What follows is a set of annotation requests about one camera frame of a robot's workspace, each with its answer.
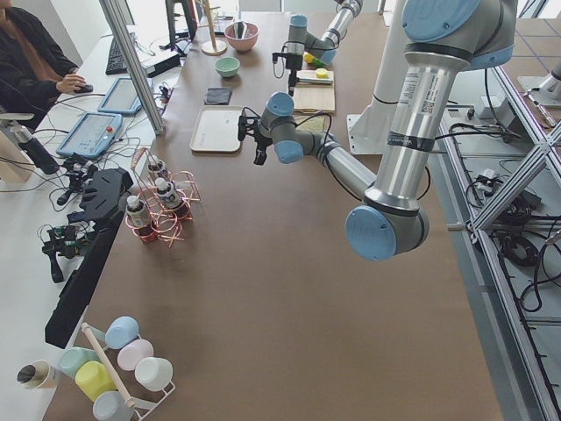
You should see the blue teach pendant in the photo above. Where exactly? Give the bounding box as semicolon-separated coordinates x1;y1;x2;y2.
56;112;123;159
97;77;141;117

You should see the metal ice scoop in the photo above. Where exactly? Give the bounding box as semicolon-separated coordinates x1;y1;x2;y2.
232;21;249;39

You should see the copper wire bottle rack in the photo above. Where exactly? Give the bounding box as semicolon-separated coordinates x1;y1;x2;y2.
125;146;201;244

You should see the half lemon slice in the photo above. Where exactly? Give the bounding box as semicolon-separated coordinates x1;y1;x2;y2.
315;68;330;79

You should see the seated person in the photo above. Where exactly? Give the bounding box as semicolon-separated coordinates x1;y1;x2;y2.
1;1;87;130

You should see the blue teach pendant lower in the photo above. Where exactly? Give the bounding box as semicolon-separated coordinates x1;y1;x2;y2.
56;112;123;159

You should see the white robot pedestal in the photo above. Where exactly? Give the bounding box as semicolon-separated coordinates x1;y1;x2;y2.
346;0;408;155

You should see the tea bottle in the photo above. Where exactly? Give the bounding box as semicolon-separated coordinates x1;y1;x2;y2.
155;177;191;220
147;155;169;184
126;195;157;243

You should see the grey folded cloth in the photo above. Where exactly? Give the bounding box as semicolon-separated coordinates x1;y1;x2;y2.
204;87;232;105

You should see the white round plate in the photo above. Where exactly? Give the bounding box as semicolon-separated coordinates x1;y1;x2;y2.
295;111;332;143

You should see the tea bottle front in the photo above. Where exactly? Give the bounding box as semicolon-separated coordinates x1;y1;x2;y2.
155;177;191;220

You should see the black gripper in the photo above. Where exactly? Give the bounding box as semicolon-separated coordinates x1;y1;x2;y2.
285;54;302;96
253;122;273;166

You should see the green ceramic bowl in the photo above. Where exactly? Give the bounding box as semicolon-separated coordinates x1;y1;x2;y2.
214;57;240;78

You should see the aluminium frame post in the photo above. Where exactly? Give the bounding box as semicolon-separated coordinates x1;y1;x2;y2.
99;0;165;135

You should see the yellow lemon far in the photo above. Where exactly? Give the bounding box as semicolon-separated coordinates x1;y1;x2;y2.
303;53;317;66

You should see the blue teach pendant upper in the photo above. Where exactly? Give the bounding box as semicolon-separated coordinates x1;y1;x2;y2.
97;77;141;117

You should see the black keyboard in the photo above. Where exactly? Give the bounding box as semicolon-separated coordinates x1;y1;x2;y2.
105;38;127;75

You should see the black thermos bottle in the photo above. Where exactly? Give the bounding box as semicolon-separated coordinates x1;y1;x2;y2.
10;125;60;175

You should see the cream rabbit tray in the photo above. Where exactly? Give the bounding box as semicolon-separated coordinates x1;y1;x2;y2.
189;105;242;153

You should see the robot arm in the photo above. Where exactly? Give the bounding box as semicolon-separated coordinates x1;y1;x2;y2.
281;0;363;96
238;1;517;260

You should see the wooden cutting board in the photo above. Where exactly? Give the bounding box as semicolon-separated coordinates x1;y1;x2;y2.
293;70;336;113

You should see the tea bottle back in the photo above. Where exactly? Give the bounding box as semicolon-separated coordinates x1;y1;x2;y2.
147;155;169;184

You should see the pink bowl with ice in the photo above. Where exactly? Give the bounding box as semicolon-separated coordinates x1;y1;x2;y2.
224;21;259;52

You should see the white cup rack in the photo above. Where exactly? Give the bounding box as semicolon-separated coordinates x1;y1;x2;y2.
58;316;176;420

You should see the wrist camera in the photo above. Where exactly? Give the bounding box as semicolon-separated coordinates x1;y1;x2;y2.
272;52;288;79
238;107;260;141

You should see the wooden cup tree stand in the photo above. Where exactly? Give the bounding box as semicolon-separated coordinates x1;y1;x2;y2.
195;0;228;57

